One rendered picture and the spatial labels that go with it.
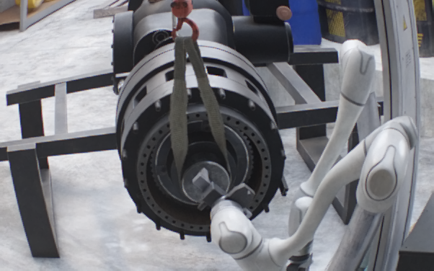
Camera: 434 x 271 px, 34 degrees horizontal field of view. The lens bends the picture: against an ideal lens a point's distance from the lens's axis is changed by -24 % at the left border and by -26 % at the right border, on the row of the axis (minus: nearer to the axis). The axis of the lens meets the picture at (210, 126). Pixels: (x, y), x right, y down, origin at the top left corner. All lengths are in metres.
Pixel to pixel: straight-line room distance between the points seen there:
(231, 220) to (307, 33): 3.39
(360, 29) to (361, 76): 3.26
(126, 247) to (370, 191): 2.39
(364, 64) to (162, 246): 1.90
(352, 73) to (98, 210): 2.29
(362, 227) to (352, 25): 3.89
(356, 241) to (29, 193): 2.16
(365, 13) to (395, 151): 3.96
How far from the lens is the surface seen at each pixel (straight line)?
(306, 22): 5.53
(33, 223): 3.89
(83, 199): 4.66
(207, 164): 2.67
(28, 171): 3.77
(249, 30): 4.12
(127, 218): 4.42
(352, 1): 5.73
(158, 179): 2.84
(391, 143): 1.90
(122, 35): 4.01
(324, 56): 4.87
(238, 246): 2.23
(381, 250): 2.33
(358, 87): 2.54
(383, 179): 1.85
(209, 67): 2.93
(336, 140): 2.64
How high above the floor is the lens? 1.95
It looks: 21 degrees down
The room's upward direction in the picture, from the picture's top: 4 degrees counter-clockwise
